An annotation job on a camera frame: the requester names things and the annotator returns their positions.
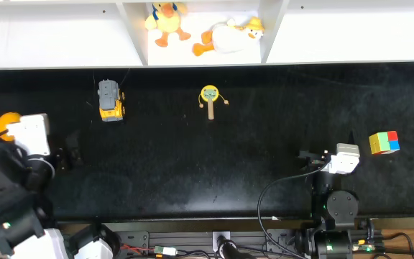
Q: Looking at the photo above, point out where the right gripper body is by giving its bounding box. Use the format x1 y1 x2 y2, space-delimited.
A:
299 150 332 166

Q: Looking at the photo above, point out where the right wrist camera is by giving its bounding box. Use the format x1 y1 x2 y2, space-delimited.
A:
328 142 362 176

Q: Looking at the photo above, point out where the yellow wooden rattle drum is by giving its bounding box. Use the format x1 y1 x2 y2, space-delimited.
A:
197 84 230 121

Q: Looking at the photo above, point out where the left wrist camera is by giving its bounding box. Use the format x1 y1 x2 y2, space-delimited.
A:
6 113 52 158

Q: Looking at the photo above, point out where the yellow rubber duck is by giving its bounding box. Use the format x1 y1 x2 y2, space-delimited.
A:
0 112 23 142

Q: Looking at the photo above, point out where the white shelf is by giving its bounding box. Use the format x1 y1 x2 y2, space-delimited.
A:
0 0 414 70

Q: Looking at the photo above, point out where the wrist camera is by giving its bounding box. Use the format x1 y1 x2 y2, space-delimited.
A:
328 142 362 176
6 113 52 158

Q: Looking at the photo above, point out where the mounting rail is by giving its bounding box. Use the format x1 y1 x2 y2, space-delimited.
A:
116 230 414 259

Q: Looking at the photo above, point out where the white plush duck yellow hat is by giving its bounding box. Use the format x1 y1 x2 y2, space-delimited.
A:
191 16 265 58

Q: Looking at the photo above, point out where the many-coloured puzzle cube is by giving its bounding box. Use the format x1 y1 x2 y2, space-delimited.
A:
368 129 401 156

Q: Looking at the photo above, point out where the grey and yellow toy truck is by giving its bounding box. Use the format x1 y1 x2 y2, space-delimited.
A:
96 78 127 123

